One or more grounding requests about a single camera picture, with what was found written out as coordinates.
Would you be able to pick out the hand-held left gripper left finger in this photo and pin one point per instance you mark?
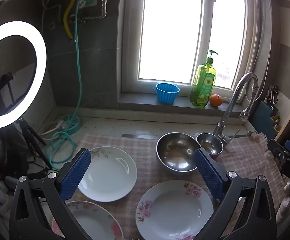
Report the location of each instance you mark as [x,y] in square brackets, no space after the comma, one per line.
[76,175]

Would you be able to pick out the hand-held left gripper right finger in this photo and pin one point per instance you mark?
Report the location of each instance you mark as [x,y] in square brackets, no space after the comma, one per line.
[207,177]

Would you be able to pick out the small red steel bowl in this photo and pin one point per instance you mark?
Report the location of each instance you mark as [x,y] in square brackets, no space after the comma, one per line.
[210,143]

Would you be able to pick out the white plate grey floral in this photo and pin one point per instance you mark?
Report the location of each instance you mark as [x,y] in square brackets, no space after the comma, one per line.
[109,177]

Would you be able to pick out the large steel bowl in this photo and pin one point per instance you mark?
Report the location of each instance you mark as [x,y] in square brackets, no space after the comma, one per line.
[177,155]

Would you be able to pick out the pink floral plate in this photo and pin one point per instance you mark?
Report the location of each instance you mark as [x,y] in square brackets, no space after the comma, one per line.
[175,210]
[89,222]

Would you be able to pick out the metal sink fitting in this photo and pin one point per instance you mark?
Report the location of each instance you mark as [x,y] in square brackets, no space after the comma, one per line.
[251,133]

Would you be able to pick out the black scissors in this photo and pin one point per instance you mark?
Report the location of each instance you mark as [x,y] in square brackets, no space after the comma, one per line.
[272,96]

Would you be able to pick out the black tripod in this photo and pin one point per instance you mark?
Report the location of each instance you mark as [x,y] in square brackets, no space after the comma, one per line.
[32,137]

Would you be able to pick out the pink plaid cloth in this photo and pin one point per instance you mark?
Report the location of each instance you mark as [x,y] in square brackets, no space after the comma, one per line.
[147,155]

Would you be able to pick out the orange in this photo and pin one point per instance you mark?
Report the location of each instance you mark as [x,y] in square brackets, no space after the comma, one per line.
[215,100]

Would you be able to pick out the chrome faucet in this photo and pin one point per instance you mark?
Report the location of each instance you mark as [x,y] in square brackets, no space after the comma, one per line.
[235,92]

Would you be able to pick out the green dish soap bottle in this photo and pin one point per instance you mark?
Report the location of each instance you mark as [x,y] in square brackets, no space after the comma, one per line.
[202,85]

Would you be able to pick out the blue silicone cup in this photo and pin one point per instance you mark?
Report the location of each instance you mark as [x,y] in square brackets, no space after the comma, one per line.
[167,93]

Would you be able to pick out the white framed window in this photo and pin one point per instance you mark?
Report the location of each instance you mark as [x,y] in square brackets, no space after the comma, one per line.
[170,30]

